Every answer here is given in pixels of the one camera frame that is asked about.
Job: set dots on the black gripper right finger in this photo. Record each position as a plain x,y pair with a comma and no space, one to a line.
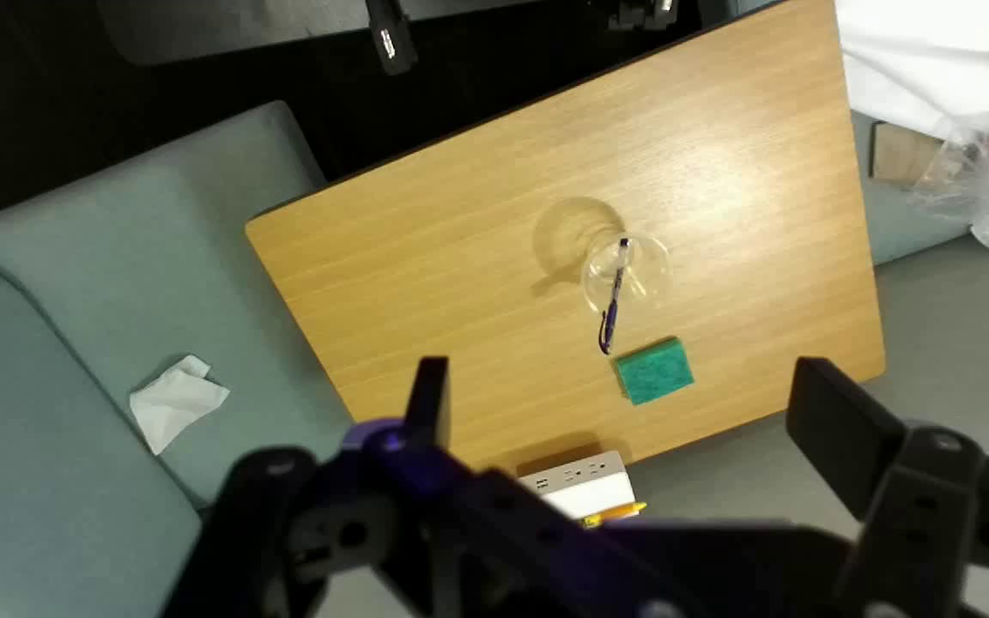
841,430

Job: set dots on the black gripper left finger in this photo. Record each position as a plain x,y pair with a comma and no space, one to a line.
427,401

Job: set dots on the dark blue pen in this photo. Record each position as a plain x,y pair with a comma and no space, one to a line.
611,300

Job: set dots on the white power strip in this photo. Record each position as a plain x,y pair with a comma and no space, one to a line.
573,482

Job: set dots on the green sponge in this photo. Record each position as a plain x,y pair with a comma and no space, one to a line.
652,371

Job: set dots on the teal upholstered bench seat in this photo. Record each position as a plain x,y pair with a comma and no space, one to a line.
83,345
902,225

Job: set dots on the crumpled white tissue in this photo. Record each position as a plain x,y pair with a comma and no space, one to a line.
171,401

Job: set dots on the brown cardboard piece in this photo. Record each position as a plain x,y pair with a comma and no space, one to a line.
902,155

